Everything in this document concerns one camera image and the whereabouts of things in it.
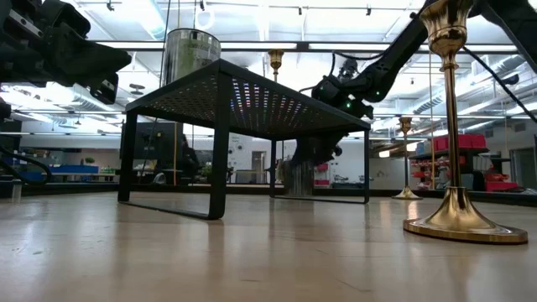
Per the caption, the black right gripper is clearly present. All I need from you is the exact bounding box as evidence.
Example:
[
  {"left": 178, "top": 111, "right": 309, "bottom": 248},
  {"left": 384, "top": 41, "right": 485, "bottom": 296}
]
[{"left": 290, "top": 132, "right": 344, "bottom": 168}]

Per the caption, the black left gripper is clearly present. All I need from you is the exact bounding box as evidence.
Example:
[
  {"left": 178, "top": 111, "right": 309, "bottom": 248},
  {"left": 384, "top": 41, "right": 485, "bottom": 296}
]
[{"left": 0, "top": 0, "right": 132, "bottom": 106}]

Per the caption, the silver tin candle can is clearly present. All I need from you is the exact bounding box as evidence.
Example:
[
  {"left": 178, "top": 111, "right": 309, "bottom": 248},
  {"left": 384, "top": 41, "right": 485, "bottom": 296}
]
[
  {"left": 162, "top": 28, "right": 222, "bottom": 86},
  {"left": 279, "top": 161, "right": 315, "bottom": 197}
]

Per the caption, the gold candlestick holder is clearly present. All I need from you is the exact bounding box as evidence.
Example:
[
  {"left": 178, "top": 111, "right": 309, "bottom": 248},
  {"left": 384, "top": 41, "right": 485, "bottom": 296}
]
[
  {"left": 402, "top": 0, "right": 529, "bottom": 246},
  {"left": 392, "top": 116, "right": 424, "bottom": 201},
  {"left": 268, "top": 49, "right": 285, "bottom": 83}
]

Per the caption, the small red bin rack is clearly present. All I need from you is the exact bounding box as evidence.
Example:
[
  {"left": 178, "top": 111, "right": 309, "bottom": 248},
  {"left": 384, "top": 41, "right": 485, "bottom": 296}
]
[{"left": 315, "top": 162, "right": 331, "bottom": 187}]

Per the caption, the black perforated metal riser shelf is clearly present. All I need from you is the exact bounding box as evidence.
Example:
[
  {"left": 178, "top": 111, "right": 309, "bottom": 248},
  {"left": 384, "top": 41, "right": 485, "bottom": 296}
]
[{"left": 117, "top": 58, "right": 373, "bottom": 221}]

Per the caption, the person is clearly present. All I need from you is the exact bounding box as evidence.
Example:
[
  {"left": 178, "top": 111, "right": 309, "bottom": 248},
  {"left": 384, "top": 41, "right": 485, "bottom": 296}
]
[{"left": 180, "top": 133, "right": 201, "bottom": 185}]

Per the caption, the shelf with red bins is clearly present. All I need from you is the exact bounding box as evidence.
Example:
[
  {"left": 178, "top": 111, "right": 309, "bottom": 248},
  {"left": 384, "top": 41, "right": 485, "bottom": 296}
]
[{"left": 409, "top": 133, "right": 521, "bottom": 194}]

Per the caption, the black overhead camera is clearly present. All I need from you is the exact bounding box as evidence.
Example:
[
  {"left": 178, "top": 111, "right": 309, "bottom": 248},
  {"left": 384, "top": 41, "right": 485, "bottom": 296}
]
[{"left": 337, "top": 57, "right": 362, "bottom": 83}]

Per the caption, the black wall monitor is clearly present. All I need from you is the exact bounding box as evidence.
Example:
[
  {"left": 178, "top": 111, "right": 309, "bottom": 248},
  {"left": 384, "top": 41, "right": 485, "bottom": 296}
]
[{"left": 119, "top": 121, "right": 185, "bottom": 160}]

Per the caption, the white hanging ring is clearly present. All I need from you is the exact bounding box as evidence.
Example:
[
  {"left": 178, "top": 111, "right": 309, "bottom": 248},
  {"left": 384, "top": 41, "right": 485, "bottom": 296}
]
[{"left": 195, "top": 8, "right": 216, "bottom": 31}]

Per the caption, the black curved cable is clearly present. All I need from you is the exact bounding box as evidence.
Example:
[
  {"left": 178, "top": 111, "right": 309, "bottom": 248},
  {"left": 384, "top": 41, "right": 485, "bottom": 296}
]
[{"left": 0, "top": 144, "right": 54, "bottom": 185}]

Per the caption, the black aluminium table frame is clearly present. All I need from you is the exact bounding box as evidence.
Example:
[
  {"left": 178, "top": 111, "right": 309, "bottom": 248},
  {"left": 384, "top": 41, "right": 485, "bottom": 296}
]
[{"left": 0, "top": 180, "right": 537, "bottom": 207}]

